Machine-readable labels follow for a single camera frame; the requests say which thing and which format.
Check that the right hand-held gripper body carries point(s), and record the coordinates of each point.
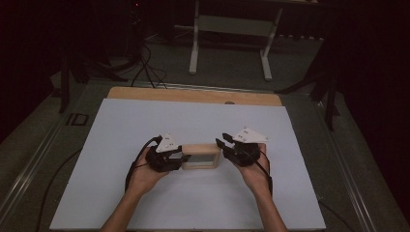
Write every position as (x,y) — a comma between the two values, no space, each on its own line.
(246,150)

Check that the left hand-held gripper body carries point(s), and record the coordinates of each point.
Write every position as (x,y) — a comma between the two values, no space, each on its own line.
(161,159)

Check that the wooden block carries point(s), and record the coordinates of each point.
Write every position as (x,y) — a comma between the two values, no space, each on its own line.
(201,149)

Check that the person's left hand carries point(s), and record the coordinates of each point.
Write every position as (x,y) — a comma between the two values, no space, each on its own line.
(145,177)

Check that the person's right hand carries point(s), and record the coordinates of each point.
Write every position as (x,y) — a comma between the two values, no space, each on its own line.
(256,177)

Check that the white table cover sheet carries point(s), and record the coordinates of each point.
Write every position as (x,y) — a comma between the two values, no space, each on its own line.
(129,122)

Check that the wooden table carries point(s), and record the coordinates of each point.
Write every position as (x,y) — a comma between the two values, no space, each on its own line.
(193,95)

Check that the black tripod stand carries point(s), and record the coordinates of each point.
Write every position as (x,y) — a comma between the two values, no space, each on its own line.
(330,96)

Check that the white metal stand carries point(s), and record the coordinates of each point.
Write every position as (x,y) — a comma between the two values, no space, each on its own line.
(232,25)

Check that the aluminium floor rail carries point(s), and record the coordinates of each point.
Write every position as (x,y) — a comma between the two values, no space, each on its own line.
(29,167)
(348,167)

